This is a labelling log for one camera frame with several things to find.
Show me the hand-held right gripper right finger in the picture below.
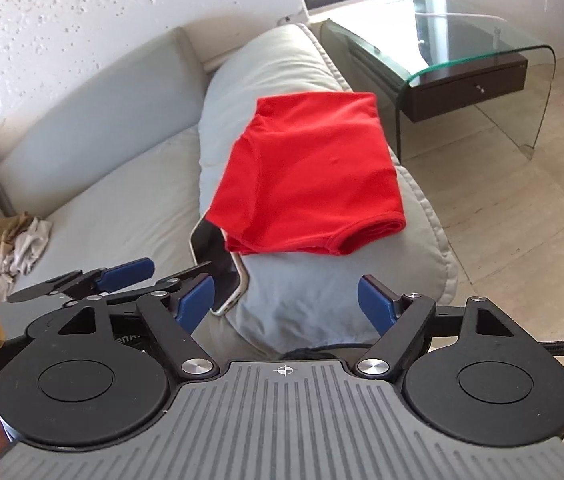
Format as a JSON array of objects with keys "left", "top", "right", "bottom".
[{"left": 353, "top": 275, "right": 517, "bottom": 380}]

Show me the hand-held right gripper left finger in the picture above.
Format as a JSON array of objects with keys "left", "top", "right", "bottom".
[{"left": 32, "top": 275, "right": 216, "bottom": 380}]

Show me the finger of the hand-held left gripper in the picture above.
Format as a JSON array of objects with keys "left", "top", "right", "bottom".
[
  {"left": 104, "top": 267, "right": 214, "bottom": 303},
  {"left": 6, "top": 257, "right": 156, "bottom": 306}
]

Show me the red t-shirt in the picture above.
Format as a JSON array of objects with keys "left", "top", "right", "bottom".
[{"left": 207, "top": 91, "right": 408, "bottom": 257}]

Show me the smartphone with white case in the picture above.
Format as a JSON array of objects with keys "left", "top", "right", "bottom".
[{"left": 189, "top": 210, "right": 252, "bottom": 317}]

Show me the light grey armrest cushion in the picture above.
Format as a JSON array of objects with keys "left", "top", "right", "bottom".
[{"left": 196, "top": 22, "right": 460, "bottom": 357}]

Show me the off-white garment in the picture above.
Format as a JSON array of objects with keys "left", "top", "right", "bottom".
[{"left": 0, "top": 217, "right": 54, "bottom": 303}]

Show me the tan garment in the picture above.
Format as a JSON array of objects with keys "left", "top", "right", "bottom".
[{"left": 0, "top": 211, "right": 38, "bottom": 281}]

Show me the grey sofa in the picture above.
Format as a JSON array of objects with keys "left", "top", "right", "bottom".
[{"left": 0, "top": 22, "right": 460, "bottom": 361}]

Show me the dark wooden drawer unit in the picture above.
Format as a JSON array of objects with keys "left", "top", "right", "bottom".
[{"left": 349, "top": 35, "right": 530, "bottom": 124}]

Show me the bent glass side table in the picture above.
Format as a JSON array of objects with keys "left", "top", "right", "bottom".
[{"left": 319, "top": 0, "right": 556, "bottom": 162}]

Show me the white cable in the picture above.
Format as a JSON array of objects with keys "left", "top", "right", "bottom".
[{"left": 362, "top": 0, "right": 509, "bottom": 28}]

